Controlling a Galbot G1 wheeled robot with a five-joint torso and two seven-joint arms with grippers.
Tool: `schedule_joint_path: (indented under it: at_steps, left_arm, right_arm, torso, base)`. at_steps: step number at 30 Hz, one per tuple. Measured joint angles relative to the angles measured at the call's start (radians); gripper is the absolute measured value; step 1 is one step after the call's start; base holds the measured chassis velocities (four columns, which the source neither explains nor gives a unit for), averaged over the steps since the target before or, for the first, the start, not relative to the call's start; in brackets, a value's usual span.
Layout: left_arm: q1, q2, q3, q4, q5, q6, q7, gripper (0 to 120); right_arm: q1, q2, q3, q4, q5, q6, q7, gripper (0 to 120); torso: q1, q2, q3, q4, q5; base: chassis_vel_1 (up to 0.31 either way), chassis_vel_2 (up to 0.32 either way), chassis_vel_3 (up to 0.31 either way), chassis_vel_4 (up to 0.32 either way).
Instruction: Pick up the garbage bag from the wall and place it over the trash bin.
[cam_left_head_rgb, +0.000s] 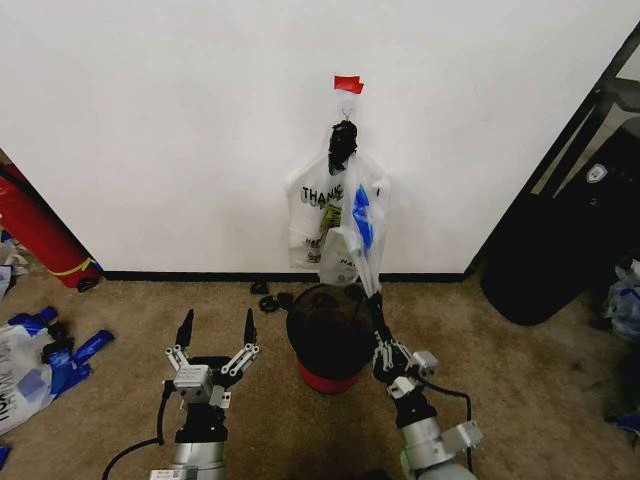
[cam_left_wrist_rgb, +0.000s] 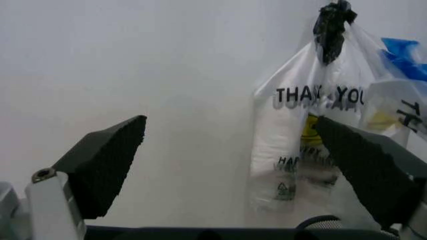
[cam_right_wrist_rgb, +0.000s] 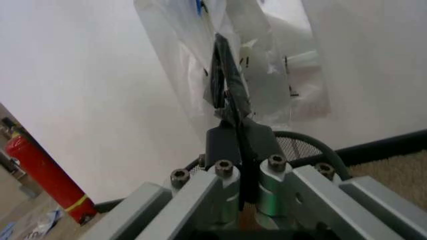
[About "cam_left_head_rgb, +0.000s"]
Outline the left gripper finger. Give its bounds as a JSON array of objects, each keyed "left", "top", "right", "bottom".
[
  {"left": 164, "top": 308, "right": 196, "bottom": 384},
  {"left": 219, "top": 308, "right": 263, "bottom": 387}
]

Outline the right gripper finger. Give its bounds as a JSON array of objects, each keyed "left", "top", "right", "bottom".
[
  {"left": 367, "top": 292, "right": 397, "bottom": 375},
  {"left": 375, "top": 295, "right": 415, "bottom": 375}
]

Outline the white bag with blue tape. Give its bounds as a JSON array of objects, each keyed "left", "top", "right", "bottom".
[{"left": 341, "top": 153, "right": 392, "bottom": 302}]

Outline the black mesh bin red base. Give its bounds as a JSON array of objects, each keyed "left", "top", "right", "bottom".
[{"left": 285, "top": 282, "right": 382, "bottom": 397}]

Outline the small white printed bag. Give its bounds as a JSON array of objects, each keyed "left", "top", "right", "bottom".
[{"left": 318, "top": 227, "right": 362, "bottom": 287}]

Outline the white thank you bag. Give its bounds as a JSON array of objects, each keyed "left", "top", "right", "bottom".
[{"left": 284, "top": 154, "right": 392, "bottom": 271}]

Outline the white printed bag blue tape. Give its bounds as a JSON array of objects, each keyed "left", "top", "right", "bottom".
[{"left": 0, "top": 322, "right": 95, "bottom": 437}]

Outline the large black bag with badge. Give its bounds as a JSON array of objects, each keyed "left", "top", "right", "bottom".
[{"left": 478, "top": 87, "right": 640, "bottom": 328}]

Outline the black baseboard strip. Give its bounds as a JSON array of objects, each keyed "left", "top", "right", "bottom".
[{"left": 101, "top": 270, "right": 467, "bottom": 283}]

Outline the blue tape strip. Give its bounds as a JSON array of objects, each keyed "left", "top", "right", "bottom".
[
  {"left": 8, "top": 306, "right": 60, "bottom": 327},
  {"left": 72, "top": 328, "right": 117, "bottom": 362}
]

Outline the black tape wad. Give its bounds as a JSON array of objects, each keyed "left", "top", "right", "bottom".
[{"left": 40, "top": 320, "right": 77, "bottom": 367}]

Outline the red fire extinguisher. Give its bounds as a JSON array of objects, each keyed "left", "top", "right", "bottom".
[{"left": 0, "top": 163, "right": 105, "bottom": 294}]

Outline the red tape piece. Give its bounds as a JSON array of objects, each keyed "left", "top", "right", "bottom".
[{"left": 333, "top": 74, "right": 366, "bottom": 95}]

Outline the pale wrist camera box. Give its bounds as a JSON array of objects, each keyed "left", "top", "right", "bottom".
[
  {"left": 411, "top": 350, "right": 441, "bottom": 383},
  {"left": 172, "top": 364, "right": 212, "bottom": 403}
]

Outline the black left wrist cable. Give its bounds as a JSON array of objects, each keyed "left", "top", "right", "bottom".
[{"left": 101, "top": 379, "right": 171, "bottom": 480}]

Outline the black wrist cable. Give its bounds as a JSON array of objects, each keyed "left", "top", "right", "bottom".
[
  {"left": 418, "top": 378, "right": 475, "bottom": 474},
  {"left": 101, "top": 379, "right": 171, "bottom": 480}
]

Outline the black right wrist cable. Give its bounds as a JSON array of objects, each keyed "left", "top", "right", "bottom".
[{"left": 418, "top": 378, "right": 475, "bottom": 474}]

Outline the black metal frame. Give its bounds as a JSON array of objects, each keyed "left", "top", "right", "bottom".
[{"left": 528, "top": 21, "right": 640, "bottom": 197}]

